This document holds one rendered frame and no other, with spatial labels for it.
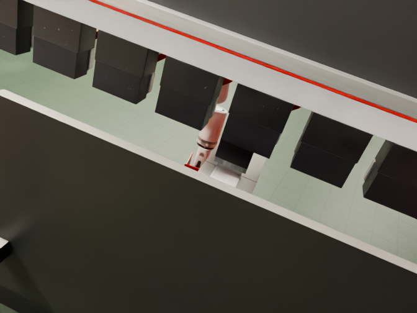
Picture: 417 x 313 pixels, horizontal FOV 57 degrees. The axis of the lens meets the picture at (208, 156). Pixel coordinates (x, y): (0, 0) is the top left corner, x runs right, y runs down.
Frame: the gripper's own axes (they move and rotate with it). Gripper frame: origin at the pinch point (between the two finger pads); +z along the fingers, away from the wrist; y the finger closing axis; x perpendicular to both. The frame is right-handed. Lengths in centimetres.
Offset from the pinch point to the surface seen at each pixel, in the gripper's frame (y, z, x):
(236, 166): -43, -31, -13
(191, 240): -95, -42, -8
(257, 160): -19.3, -24.5, -20.3
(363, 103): -52, -61, -35
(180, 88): -46, -48, 8
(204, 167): -35.6, -23.2, -4.0
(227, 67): -48, -58, -2
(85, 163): -94, -47, 11
